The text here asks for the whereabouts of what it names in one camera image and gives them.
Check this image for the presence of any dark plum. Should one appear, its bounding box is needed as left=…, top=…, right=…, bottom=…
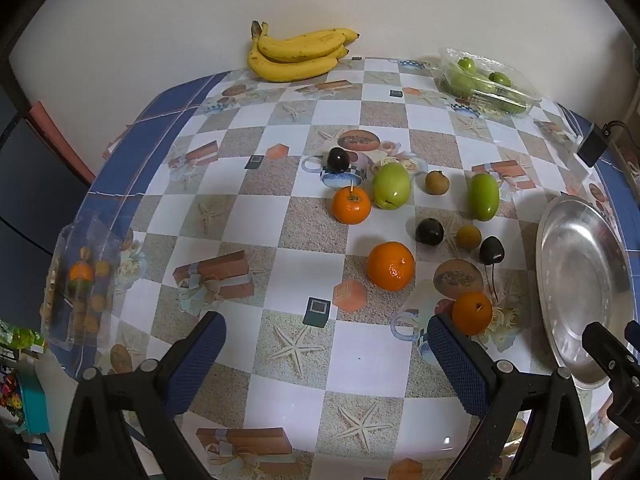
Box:
left=415, top=218, right=445, bottom=247

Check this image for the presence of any dark cabinet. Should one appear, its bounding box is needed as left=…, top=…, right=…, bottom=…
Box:
left=0, top=85, right=91, bottom=331

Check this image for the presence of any teal box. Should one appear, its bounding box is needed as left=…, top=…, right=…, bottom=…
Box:
left=19, top=352, right=52, bottom=436

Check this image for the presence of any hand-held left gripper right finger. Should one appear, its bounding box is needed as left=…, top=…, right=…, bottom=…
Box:
left=426, top=313, right=592, bottom=480

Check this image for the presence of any elongated green fruit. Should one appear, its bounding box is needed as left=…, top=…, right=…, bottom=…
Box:
left=467, top=172, right=501, bottom=222

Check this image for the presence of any small orange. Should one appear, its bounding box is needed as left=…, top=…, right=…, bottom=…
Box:
left=452, top=291, right=494, bottom=337

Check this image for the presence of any black power adapter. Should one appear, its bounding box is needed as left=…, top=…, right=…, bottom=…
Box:
left=576, top=122, right=612, bottom=168

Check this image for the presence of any yellow banana bunch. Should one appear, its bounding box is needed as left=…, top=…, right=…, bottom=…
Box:
left=248, top=20, right=361, bottom=83

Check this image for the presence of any dark cherry without stem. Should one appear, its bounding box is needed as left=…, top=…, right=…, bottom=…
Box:
left=326, top=147, right=350, bottom=174

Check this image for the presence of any dark cherry with stem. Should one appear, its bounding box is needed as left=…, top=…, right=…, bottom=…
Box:
left=479, top=236, right=506, bottom=306

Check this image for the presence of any round green fruit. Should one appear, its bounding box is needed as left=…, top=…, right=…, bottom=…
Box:
left=372, top=162, right=412, bottom=210

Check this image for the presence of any reddish brown board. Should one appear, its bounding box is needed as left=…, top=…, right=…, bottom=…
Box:
left=27, top=101, right=97, bottom=186

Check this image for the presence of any pile of small orange fruits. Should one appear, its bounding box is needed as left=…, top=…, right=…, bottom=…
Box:
left=45, top=245, right=113, bottom=336

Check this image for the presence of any brown longan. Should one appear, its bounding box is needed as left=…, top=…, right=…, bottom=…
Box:
left=455, top=225, right=483, bottom=251
left=425, top=170, right=450, bottom=195

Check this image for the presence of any green packet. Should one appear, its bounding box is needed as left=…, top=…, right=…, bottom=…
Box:
left=0, top=319, right=47, bottom=356

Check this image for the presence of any orange with long stem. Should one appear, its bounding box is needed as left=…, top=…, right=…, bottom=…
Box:
left=332, top=183, right=372, bottom=225

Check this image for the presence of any large orange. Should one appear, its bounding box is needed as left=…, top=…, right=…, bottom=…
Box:
left=367, top=241, right=416, bottom=291

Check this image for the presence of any pile of small green fruits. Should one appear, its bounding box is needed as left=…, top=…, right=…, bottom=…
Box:
left=445, top=56, right=528, bottom=116

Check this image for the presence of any round steel plate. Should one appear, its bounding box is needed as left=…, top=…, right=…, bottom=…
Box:
left=535, top=194, right=634, bottom=391

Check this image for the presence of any clear plastic fruit box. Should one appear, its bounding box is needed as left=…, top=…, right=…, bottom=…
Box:
left=438, top=46, right=543, bottom=121

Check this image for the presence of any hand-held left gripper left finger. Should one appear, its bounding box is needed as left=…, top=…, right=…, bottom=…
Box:
left=60, top=311, right=227, bottom=480

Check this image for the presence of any checkered printed tablecloth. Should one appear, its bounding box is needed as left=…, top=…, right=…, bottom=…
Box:
left=47, top=55, right=640, bottom=480

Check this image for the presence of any colourful toy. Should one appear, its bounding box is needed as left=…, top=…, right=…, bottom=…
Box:
left=0, top=360, right=23, bottom=428

